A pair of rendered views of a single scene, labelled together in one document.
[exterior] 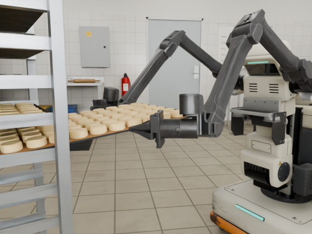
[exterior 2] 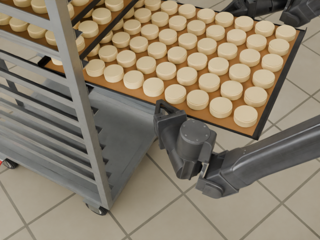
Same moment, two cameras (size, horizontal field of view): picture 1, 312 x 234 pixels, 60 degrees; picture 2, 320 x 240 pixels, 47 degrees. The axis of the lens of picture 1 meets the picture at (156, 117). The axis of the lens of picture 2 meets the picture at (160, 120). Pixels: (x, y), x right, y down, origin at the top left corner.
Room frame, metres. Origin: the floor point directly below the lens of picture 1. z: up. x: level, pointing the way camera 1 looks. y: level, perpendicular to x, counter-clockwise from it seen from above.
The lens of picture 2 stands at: (0.51, -0.41, 1.48)
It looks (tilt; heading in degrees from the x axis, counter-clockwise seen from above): 52 degrees down; 59
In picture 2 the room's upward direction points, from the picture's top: straight up
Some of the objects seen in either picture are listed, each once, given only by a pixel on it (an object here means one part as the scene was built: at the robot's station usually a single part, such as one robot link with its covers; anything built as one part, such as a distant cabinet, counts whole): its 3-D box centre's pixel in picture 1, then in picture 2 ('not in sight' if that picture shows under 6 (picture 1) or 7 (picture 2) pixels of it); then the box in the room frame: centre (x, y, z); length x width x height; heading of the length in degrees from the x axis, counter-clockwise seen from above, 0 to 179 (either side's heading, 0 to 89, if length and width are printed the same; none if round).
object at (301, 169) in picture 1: (279, 175); not in sight; (1.41, -0.67, 0.44); 0.28 x 0.27 x 0.25; 32
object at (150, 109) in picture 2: not in sight; (98, 87); (0.85, 0.71, 0.24); 0.64 x 0.03 x 0.03; 122
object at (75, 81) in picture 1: (84, 81); not in sight; (4.53, 1.18, 0.91); 0.56 x 0.06 x 0.06; 127
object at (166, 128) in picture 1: (168, 128); (175, 138); (0.77, -0.04, 0.82); 0.07 x 0.07 x 0.10; 77
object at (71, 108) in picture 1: (65, 113); not in sight; (4.59, 1.56, 0.36); 0.46 x 0.38 x 0.26; 10
